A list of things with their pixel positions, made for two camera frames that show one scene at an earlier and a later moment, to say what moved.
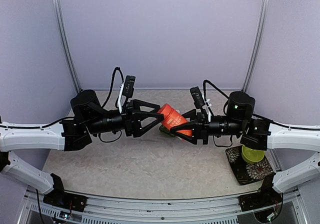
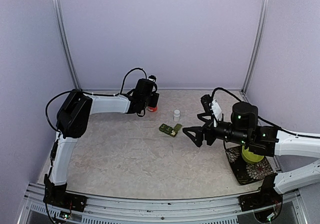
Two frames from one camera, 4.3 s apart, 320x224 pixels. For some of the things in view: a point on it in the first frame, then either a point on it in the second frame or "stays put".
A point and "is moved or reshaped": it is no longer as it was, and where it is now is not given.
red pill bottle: [173, 118] is moved or reshaped
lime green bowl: [252, 156] stays put
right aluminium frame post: [265, 13] stays put
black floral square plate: [246, 173] stays put
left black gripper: [132, 121] to [154, 103]
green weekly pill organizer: [164, 130] stays put
